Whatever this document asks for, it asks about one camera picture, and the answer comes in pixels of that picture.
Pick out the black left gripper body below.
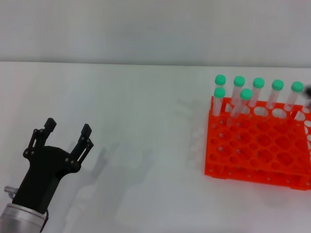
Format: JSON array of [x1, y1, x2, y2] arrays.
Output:
[[11, 146, 81, 215]]

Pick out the orange plastic test tube rack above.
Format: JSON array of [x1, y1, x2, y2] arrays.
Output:
[[205, 96, 311, 191]]

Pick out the silver plug with black cable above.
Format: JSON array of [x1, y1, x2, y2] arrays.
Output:
[[3, 185, 18, 200]]

